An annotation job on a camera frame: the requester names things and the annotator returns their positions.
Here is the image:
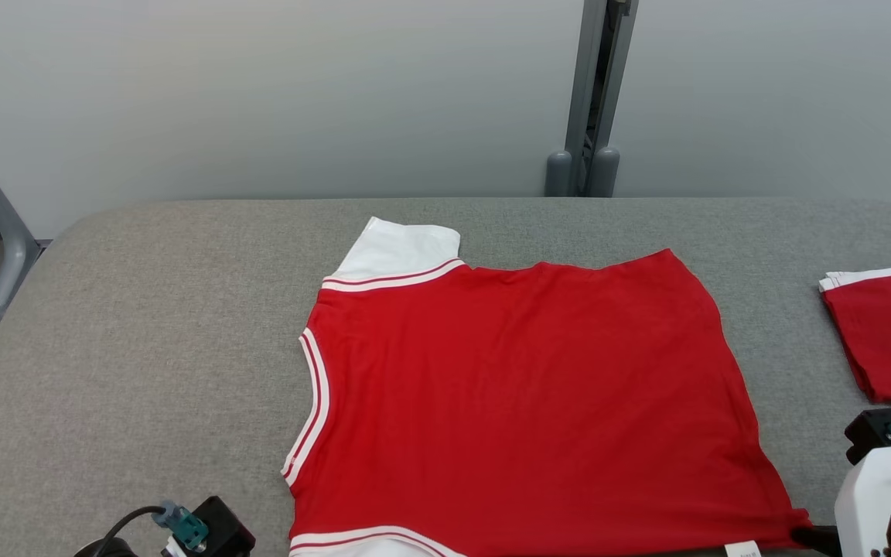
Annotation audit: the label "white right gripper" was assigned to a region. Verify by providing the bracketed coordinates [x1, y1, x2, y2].
[790, 443, 891, 557]

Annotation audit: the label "red jersey with white sleeves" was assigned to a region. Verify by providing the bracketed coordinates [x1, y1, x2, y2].
[282, 217, 811, 557]

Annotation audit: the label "grey metal partition post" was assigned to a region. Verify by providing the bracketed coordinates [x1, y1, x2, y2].
[544, 0, 640, 198]

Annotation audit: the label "red shorts with white trim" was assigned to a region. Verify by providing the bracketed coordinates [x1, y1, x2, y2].
[818, 263, 891, 405]

